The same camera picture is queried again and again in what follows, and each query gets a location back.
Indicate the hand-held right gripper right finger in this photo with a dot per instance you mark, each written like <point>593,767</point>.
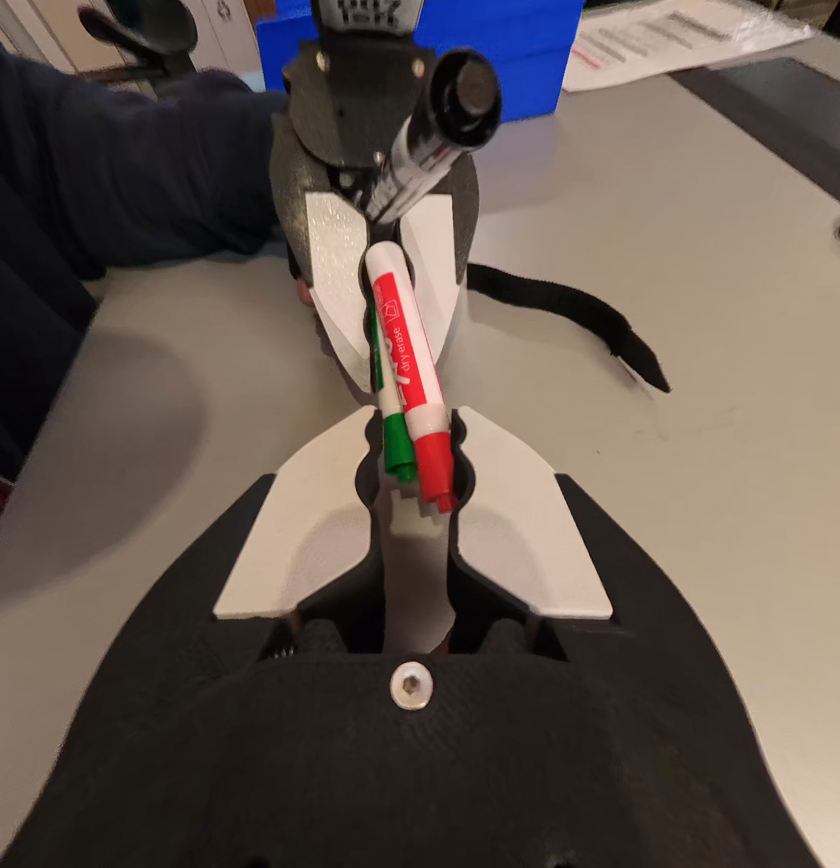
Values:
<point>528,542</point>

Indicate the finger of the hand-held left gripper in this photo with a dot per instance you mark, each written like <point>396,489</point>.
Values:
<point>331,271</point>
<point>437,271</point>

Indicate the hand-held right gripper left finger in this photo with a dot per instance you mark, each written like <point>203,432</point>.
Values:
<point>291,542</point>

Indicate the red whiteboard marker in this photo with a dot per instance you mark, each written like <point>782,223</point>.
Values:
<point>409,352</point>

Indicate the black whiteboard marker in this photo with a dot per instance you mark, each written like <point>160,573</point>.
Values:
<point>460,95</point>

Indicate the green whiteboard marker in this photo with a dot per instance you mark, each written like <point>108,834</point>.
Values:
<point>396,441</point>

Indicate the blue plastic bin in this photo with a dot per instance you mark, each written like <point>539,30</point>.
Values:
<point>501,54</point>

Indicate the person's left forearm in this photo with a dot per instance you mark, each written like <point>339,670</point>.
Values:
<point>155,169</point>

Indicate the person's left hand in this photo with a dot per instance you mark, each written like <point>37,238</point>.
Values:
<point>304,293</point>

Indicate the white recycling cabinet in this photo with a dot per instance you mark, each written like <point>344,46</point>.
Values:
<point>223,27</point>

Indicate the printed text paper sheet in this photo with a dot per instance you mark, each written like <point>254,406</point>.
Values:
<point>664,41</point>

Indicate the black table mat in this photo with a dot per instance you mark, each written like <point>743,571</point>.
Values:
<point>786,115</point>

